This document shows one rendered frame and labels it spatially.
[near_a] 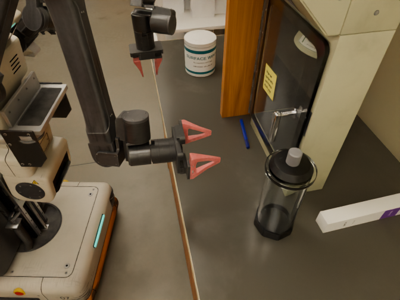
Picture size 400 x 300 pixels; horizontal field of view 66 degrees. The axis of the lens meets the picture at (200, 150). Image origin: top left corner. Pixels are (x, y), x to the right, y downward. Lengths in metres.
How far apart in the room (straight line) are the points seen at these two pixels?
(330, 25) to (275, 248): 0.52
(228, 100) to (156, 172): 1.21
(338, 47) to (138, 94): 2.42
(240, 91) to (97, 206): 1.03
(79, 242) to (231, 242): 1.00
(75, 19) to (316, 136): 0.56
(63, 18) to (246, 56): 0.57
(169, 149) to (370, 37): 0.45
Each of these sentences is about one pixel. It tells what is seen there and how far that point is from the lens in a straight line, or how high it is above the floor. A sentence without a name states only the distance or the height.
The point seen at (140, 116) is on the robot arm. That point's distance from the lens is 0.67.
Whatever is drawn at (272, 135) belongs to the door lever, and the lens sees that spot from 0.77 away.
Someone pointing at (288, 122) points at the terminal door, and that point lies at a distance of 0.79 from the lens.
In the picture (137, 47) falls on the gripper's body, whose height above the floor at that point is 1.20.
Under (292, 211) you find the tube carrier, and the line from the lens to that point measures 0.74.
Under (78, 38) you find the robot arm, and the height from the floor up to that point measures 1.40.
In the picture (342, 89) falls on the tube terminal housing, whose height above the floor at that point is 1.29.
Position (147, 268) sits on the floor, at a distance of 1.83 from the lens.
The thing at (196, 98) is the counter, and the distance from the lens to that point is 1.21.
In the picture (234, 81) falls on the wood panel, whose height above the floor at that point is 1.09.
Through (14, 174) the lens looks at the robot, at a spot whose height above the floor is 0.82.
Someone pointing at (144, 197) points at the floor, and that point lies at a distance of 2.06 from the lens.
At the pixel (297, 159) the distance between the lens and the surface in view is 0.65.
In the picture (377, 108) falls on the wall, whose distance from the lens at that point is 1.24.
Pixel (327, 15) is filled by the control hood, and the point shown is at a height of 1.45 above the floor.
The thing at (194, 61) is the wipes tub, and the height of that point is 1.01.
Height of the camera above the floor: 1.66
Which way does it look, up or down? 46 degrees down
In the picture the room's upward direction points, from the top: straight up
